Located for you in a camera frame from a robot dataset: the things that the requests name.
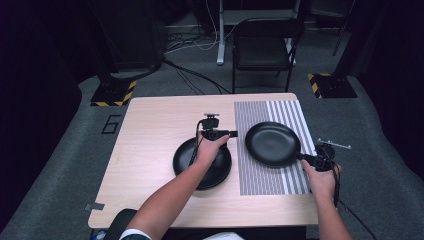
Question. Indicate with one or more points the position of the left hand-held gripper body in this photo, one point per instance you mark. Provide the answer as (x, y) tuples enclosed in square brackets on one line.
[(210, 128)]

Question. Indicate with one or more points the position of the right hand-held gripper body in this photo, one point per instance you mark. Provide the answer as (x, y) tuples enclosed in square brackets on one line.
[(325, 158)]

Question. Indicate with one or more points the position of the black round plate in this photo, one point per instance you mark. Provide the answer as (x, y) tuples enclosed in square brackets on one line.
[(213, 187), (271, 143), (218, 166)]

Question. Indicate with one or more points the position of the person's left hand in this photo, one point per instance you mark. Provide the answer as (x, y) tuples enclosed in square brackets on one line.
[(208, 151)]

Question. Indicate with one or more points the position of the person's right hand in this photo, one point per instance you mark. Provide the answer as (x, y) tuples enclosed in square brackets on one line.
[(323, 185)]

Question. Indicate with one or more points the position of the grey white striped placemat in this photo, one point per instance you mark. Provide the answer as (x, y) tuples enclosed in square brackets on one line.
[(260, 181)]

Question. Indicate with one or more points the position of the black yellow striped stand base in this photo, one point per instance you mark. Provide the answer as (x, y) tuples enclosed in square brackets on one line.
[(111, 93), (333, 86)]

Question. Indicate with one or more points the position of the black folding chair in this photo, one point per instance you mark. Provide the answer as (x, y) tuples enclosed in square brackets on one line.
[(261, 53)]

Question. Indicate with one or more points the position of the person's white clothing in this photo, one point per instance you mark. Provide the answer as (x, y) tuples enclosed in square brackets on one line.
[(223, 236)]

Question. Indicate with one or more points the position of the black tripod leg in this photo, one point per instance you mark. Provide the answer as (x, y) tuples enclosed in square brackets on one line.
[(341, 35)]

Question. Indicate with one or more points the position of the white dark sleeve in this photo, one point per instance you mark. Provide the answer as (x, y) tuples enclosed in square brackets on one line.
[(135, 235)]

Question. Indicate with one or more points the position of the black seat part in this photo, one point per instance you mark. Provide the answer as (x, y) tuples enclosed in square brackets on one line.
[(120, 223)]

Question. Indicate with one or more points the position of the grey tape strip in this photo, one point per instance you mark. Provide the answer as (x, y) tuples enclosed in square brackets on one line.
[(95, 206)]

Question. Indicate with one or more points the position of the white desk frame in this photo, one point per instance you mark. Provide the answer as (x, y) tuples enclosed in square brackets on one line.
[(220, 36)]

